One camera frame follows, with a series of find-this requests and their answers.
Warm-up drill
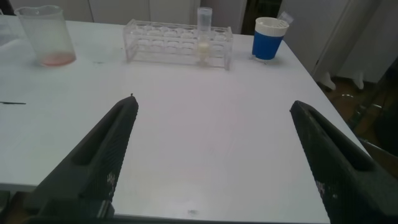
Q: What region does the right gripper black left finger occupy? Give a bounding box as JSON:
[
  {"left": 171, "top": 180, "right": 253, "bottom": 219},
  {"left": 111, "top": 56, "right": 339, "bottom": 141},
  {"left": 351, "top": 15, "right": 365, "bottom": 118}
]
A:
[{"left": 23, "top": 95, "right": 139, "bottom": 218}]

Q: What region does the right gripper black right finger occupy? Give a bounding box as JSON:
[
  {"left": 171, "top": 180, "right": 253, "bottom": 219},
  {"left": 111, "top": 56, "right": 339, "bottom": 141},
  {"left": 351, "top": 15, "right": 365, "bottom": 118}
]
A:
[{"left": 289, "top": 100, "right": 398, "bottom": 223}]

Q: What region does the clear plastic beaker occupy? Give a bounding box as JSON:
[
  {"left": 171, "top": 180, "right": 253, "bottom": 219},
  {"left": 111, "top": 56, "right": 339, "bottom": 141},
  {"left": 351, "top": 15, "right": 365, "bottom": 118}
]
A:
[{"left": 14, "top": 4, "right": 77, "bottom": 68}]

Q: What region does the clear acrylic tube rack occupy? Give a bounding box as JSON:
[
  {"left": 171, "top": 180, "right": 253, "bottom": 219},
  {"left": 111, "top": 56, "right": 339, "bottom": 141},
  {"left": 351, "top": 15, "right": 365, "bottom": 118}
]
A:
[{"left": 122, "top": 18, "right": 234, "bottom": 72}]

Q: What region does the pale yellow pigment test tube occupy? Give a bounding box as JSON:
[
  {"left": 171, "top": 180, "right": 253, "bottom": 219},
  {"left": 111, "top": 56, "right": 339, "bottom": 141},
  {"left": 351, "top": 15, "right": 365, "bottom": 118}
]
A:
[{"left": 196, "top": 6, "right": 213, "bottom": 67}]

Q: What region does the blue white paper cup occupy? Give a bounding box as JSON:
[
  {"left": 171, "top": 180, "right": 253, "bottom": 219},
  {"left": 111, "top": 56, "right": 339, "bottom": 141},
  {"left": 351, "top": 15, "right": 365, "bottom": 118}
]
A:
[{"left": 251, "top": 16, "right": 290, "bottom": 62}]

